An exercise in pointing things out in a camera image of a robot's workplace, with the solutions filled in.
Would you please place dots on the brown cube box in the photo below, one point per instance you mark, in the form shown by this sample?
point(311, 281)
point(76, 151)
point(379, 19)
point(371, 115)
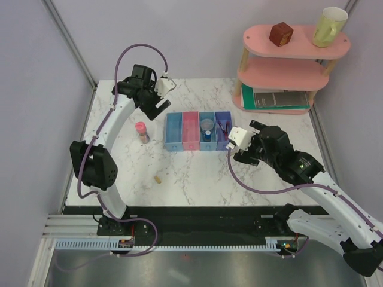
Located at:
point(280, 34)

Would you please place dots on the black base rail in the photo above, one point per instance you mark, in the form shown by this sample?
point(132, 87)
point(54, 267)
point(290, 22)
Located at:
point(212, 225)

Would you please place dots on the pink drawer bin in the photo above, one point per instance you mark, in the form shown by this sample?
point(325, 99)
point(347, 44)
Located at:
point(190, 137)

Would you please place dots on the green folder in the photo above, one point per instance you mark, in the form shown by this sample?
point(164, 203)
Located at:
point(247, 94)

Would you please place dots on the yellow eraser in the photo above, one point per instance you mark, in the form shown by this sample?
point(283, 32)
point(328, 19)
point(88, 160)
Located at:
point(157, 179)

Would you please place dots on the yellow green mug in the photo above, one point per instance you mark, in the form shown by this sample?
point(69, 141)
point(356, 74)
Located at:
point(329, 25)

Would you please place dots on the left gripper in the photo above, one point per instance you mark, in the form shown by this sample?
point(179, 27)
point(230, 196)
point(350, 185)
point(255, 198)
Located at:
point(152, 112)

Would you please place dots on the cyan drawer bin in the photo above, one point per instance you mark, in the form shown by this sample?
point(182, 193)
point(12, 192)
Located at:
point(212, 145)

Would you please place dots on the light blue drawer bin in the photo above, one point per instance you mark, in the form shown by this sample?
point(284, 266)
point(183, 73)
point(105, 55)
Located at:
point(173, 132)

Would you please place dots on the white cable duct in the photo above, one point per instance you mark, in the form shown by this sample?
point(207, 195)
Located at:
point(120, 245)

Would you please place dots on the pink cap bottle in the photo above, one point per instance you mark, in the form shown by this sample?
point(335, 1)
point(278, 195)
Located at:
point(142, 132)

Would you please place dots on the blue cap stamp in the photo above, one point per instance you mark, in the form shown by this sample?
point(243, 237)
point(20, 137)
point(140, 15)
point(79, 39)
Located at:
point(207, 136)

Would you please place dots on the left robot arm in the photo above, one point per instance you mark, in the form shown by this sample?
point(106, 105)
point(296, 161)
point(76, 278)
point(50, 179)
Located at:
point(93, 165)

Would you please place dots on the purple drawer bin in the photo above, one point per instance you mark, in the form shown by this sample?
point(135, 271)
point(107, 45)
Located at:
point(223, 117)

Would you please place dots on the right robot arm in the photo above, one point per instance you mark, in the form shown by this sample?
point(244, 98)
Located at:
point(356, 235)

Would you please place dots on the dark setup guide booklet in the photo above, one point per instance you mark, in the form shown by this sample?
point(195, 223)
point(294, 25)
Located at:
point(281, 100)

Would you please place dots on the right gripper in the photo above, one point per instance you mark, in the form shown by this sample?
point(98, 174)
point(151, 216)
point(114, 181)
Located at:
point(248, 156)

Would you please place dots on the pink three tier shelf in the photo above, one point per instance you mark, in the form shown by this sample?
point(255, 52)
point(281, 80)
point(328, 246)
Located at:
point(296, 66)

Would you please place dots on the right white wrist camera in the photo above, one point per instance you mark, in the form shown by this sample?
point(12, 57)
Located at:
point(239, 138)

